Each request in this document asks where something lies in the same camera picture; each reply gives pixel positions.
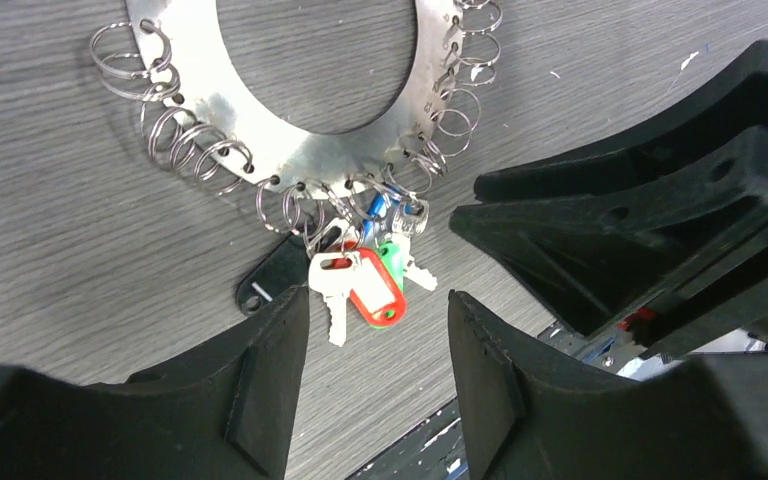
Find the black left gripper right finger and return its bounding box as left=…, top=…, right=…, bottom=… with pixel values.
left=448, top=291, right=768, bottom=479

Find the green key tag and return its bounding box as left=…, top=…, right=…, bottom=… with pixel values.
left=376, top=241, right=406, bottom=290

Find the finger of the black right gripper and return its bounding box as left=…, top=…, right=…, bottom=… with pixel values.
left=474, top=40, right=768, bottom=202
left=450, top=92, right=768, bottom=342

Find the blue key tag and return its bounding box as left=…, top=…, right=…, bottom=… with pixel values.
left=361, top=194, right=399, bottom=248

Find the black key tag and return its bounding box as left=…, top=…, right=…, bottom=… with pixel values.
left=235, top=234, right=310, bottom=316

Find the silver key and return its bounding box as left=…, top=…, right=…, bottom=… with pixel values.
left=308, top=250, right=361, bottom=347

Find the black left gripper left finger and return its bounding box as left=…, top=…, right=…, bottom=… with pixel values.
left=0, top=287, right=310, bottom=479

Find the red key tag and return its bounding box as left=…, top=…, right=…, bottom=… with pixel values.
left=349, top=247, right=407, bottom=329

